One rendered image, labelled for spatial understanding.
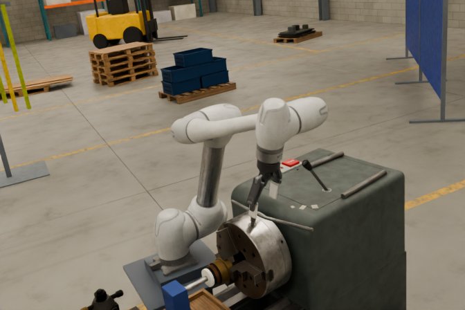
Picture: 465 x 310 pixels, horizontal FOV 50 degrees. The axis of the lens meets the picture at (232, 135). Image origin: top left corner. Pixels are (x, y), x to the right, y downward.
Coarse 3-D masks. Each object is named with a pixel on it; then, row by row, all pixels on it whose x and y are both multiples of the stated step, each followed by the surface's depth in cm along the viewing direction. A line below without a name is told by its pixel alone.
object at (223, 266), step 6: (210, 264) 185; (216, 264) 182; (222, 264) 182; (228, 264) 184; (210, 270) 180; (216, 270) 180; (222, 270) 181; (228, 270) 182; (216, 276) 180; (222, 276) 180; (228, 276) 182; (216, 282) 180; (222, 282) 182
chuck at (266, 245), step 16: (240, 224) 185; (256, 224) 185; (240, 240) 185; (256, 240) 179; (272, 240) 181; (240, 256) 196; (256, 256) 179; (272, 256) 179; (272, 272) 180; (240, 288) 196; (256, 288) 186; (272, 288) 183
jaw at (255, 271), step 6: (240, 264) 184; (246, 264) 184; (252, 264) 184; (234, 270) 181; (240, 270) 181; (246, 270) 181; (252, 270) 180; (258, 270) 180; (270, 270) 179; (234, 276) 181; (240, 276) 181; (246, 276) 181; (252, 276) 178; (258, 276) 178; (264, 276) 179; (270, 276) 180; (252, 282) 179; (258, 282) 179
